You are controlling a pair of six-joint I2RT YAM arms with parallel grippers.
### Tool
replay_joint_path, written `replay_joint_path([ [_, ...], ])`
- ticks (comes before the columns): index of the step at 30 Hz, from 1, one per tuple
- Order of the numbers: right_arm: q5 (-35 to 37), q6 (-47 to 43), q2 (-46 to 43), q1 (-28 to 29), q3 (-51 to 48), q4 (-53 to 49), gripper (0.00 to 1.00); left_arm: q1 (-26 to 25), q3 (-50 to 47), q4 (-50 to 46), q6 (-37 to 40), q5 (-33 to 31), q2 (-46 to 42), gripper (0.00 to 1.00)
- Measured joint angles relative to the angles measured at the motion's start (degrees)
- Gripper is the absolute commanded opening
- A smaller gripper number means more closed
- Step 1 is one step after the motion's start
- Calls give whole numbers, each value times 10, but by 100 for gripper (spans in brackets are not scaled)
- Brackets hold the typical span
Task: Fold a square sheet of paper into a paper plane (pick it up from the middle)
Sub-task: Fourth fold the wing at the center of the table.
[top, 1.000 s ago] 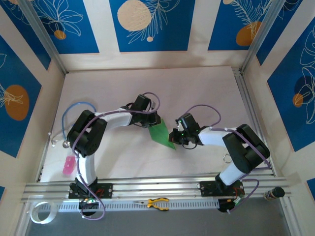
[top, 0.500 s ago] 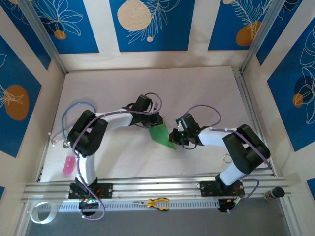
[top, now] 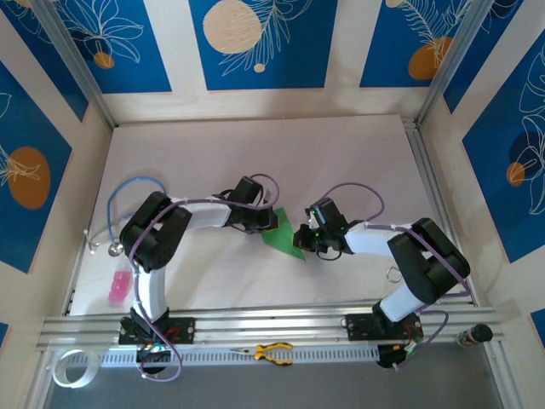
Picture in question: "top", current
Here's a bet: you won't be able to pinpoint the green paper sheet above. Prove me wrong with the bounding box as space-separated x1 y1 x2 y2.
261 207 308 262

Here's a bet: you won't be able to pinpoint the yellow black pliers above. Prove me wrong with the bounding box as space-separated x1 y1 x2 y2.
229 342 295 366

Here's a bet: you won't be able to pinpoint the black right controller board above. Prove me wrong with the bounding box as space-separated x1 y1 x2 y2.
376 340 422 371

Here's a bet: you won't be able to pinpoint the black controller board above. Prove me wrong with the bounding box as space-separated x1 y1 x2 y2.
135 343 172 376
376 340 422 371

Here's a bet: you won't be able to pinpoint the blue stethoscope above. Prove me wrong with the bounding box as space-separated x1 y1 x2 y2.
83 175 168 257

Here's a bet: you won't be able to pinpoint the pink plastic container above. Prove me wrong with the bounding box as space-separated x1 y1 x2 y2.
108 268 132 306

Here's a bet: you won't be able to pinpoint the black left controller board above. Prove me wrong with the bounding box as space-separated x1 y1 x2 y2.
135 343 172 376

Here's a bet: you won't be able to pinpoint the dark capped bottle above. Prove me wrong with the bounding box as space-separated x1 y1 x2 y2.
455 323 494 349

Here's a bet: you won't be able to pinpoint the clear tape roll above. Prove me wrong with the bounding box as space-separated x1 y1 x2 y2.
51 349 100 389

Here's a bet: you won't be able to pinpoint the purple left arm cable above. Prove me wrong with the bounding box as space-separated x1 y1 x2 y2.
127 172 280 383

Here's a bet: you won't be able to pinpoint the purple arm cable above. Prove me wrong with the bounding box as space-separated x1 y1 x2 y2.
127 172 280 383
317 182 472 372

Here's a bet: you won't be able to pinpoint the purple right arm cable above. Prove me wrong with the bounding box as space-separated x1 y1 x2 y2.
317 182 472 372

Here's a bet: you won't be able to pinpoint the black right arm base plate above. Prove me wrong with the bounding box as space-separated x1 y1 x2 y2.
345 313 423 342

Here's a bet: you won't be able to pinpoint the aluminium mounting rail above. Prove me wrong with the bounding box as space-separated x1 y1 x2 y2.
36 297 510 354

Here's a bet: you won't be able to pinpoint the perforated grey cable duct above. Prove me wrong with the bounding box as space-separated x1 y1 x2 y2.
100 343 381 367

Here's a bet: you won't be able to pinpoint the aluminium side rail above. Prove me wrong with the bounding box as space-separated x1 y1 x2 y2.
401 118 478 306

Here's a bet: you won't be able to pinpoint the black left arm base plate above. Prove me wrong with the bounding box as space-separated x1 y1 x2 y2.
118 315 198 345

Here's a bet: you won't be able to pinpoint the aluminium frame post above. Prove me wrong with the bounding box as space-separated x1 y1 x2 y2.
413 0 491 129
32 0 118 129

